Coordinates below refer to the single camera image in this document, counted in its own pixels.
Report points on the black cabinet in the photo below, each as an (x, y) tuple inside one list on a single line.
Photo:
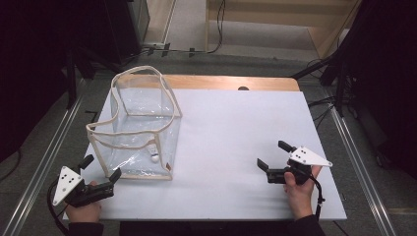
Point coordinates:
[(124, 29)]

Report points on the light wooden platform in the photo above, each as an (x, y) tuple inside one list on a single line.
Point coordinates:
[(262, 36)]

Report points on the transparent bag with beige trim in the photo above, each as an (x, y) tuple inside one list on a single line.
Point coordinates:
[(137, 131)]

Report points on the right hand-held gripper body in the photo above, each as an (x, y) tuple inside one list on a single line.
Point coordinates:
[(308, 157)]

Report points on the aluminium floor rail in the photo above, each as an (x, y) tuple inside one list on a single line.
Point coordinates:
[(39, 170), (360, 177)]

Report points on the black metal stand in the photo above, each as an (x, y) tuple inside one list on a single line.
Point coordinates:
[(71, 82), (339, 85)]

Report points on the white table mat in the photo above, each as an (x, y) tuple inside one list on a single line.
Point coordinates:
[(229, 137)]

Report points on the black curtain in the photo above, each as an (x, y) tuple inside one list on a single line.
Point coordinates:
[(32, 65), (387, 82)]

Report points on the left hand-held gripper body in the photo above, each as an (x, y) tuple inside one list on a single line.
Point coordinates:
[(67, 183)]

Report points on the person's right hand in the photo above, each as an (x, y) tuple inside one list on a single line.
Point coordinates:
[(300, 196)]

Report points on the person's left hand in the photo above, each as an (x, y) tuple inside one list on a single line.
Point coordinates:
[(83, 213)]

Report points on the white shuttlecock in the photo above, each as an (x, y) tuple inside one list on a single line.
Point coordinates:
[(154, 157)]

